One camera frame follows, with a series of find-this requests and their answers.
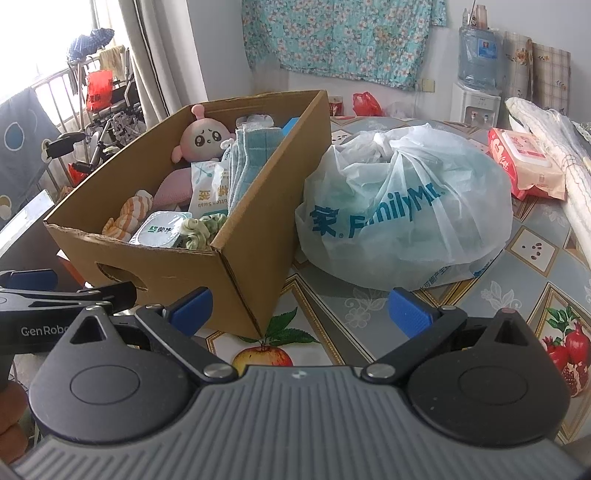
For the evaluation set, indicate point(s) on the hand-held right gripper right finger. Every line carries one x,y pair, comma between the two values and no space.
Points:
411,311

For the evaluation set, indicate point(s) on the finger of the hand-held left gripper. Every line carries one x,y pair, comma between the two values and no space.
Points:
32,279
92,295

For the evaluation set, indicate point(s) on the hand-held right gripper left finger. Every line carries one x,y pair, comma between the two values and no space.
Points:
191,309

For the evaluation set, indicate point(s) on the cardboard box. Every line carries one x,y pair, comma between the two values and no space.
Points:
175,277

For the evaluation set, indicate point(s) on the green scrunchie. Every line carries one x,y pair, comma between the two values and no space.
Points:
203,230

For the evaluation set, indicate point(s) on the white green tub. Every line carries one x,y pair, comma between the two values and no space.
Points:
159,230

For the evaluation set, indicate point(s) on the orange striped plush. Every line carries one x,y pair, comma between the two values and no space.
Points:
131,214

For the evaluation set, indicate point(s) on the cotton swab packet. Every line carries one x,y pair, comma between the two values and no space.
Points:
205,194

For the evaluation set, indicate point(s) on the pink knitted cloth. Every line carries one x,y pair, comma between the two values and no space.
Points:
173,189

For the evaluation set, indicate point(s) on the teal checkered towels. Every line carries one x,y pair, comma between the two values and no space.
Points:
249,166

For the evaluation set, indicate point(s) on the pink plush toy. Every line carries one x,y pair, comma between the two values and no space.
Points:
205,138

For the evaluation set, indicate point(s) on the blue sponge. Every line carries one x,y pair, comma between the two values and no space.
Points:
291,127

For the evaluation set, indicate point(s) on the person's left hand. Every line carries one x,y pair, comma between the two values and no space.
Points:
11,406

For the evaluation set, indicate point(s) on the dark flat carton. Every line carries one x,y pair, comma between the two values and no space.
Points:
27,212

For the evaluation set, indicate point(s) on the white plastic shopping bag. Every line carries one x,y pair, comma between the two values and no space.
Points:
406,207

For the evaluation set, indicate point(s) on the dark printed cloth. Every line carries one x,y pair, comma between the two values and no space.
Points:
27,152

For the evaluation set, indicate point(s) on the black padded rest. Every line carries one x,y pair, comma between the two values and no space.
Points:
64,145

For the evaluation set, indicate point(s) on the wheelchair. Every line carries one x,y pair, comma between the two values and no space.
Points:
113,120

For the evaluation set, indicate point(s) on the red white wet wipes pack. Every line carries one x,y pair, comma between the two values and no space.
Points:
526,161

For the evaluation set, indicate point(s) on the red bag with print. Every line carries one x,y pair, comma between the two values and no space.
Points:
99,90

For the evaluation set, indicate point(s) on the red plastic bag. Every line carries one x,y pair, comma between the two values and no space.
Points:
367,104

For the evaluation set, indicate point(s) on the white water dispenser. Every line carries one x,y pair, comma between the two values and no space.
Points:
466,104

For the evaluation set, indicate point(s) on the red carton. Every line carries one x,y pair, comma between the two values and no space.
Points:
335,107

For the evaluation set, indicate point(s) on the white towel coloured stitching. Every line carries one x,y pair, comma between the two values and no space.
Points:
568,152

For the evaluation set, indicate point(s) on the beige towel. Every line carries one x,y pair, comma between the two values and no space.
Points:
113,60

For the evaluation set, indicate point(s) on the blue ruffled cloth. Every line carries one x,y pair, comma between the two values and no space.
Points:
90,44

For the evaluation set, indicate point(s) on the white curtain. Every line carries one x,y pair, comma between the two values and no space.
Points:
152,60

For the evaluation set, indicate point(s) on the blue water bottle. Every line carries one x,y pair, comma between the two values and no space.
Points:
480,60

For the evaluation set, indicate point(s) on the patterned boards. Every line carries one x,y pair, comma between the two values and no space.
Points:
545,69

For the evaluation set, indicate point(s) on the teal floral cloth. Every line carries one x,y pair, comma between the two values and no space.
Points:
341,41

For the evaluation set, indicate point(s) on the wall socket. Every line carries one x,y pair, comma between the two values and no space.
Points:
427,86

